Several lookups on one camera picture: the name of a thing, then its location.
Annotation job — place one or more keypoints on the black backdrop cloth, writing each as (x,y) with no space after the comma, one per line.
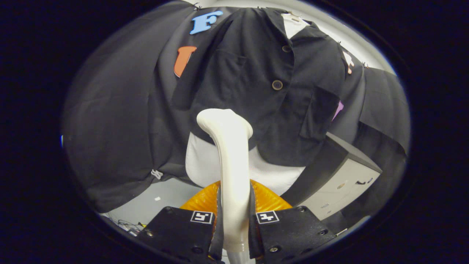
(110,110)

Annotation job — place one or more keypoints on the white garment steamer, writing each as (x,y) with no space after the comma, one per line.
(234,165)

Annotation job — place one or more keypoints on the black suit jacket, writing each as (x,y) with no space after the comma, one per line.
(256,73)

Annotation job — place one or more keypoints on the grey cabinet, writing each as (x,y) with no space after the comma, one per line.
(348,176)

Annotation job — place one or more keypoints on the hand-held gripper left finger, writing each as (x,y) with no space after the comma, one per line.
(179,231)

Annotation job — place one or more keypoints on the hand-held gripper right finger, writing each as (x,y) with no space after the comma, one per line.
(289,231)

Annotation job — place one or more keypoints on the white plastic clip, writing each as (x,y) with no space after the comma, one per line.
(157,174)

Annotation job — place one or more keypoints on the white mannequin torso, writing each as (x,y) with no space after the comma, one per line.
(205,165)

